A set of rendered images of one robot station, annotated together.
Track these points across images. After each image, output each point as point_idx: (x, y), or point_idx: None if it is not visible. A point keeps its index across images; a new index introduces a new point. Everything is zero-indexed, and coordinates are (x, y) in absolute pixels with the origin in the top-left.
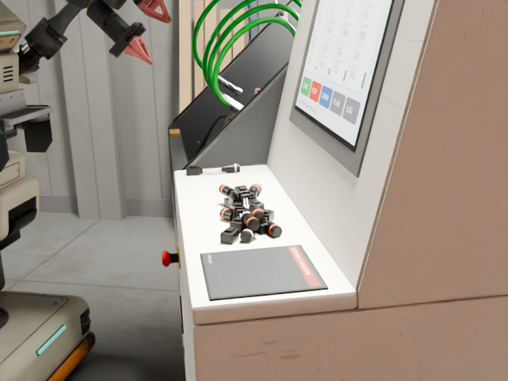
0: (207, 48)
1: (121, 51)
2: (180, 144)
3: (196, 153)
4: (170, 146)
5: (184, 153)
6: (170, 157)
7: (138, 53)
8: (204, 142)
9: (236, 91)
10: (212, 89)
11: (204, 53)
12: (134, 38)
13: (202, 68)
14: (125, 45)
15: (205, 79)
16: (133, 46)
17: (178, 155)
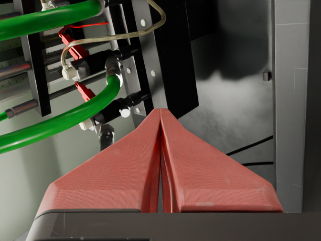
0: (5, 136)
1: (304, 219)
2: (280, 152)
3: (263, 162)
4: (304, 145)
5: (276, 60)
6: (316, 154)
7: (165, 161)
8: (236, 151)
9: (106, 128)
10: (83, 3)
11: (27, 133)
12: (37, 215)
13: (75, 114)
14: (197, 220)
15: (101, 100)
16: (135, 170)
17: (291, 47)
